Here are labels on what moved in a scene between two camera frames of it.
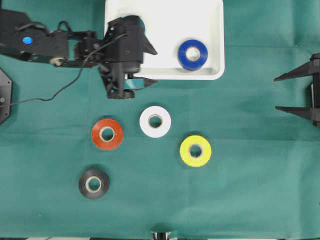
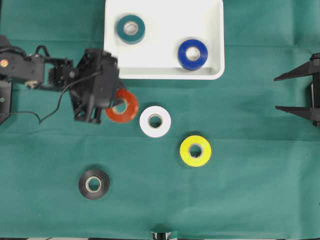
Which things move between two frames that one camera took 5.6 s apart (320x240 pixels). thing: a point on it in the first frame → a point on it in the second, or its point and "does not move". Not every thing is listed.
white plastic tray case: x=169 y=23 does not move
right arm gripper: x=313 y=68 does not move
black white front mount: x=161 y=235 does not move
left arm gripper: x=119 y=55 → x=92 y=81
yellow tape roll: x=186 y=155 does not move
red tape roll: x=107 y=134 → x=132 y=106
